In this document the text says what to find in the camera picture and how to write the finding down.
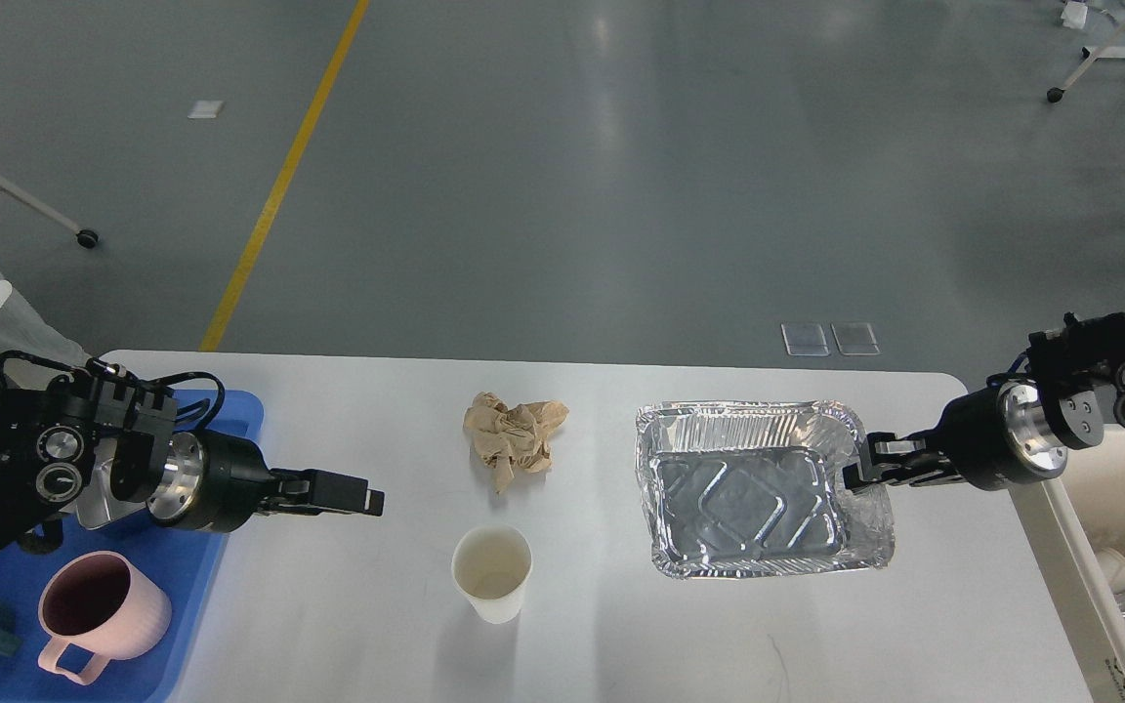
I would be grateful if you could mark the white paper cup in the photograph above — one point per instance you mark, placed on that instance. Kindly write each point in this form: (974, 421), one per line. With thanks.
(490, 568)

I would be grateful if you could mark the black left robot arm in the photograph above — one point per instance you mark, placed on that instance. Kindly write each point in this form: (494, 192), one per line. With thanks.
(60, 422)

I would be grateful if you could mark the pink mug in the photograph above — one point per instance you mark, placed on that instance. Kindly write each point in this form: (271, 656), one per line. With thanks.
(98, 608)

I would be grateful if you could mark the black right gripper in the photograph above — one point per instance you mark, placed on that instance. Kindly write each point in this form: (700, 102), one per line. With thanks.
(993, 439)

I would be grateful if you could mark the white waste bin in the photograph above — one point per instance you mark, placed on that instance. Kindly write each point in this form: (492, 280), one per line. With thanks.
(1075, 525)

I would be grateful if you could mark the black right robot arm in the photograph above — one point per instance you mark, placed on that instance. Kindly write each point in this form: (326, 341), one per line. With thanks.
(1068, 366)

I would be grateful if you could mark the crumpled brown paper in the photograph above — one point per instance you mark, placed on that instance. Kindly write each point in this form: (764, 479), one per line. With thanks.
(512, 440)

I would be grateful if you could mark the square stainless steel container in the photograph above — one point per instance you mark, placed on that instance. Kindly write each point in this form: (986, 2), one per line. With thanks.
(95, 507)

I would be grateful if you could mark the blue plastic tray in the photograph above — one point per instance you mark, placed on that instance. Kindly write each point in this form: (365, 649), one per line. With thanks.
(182, 563)

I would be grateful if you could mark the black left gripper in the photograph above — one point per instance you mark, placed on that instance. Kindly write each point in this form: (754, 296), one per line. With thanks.
(214, 482)

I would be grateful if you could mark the person in black sweater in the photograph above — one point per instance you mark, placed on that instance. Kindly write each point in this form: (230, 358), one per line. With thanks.
(23, 329)

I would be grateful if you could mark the aluminium foil tray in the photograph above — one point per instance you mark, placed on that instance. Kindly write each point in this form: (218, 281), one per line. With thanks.
(753, 489)

